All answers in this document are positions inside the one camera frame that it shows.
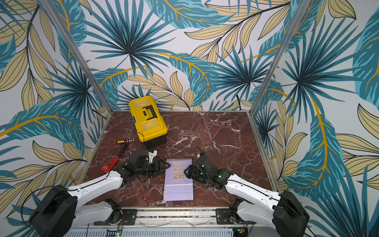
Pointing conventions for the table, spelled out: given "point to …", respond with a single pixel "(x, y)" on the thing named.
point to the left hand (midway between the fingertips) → (168, 169)
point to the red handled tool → (107, 168)
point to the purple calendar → (177, 186)
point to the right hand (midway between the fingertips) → (187, 173)
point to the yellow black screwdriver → (125, 141)
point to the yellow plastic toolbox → (150, 128)
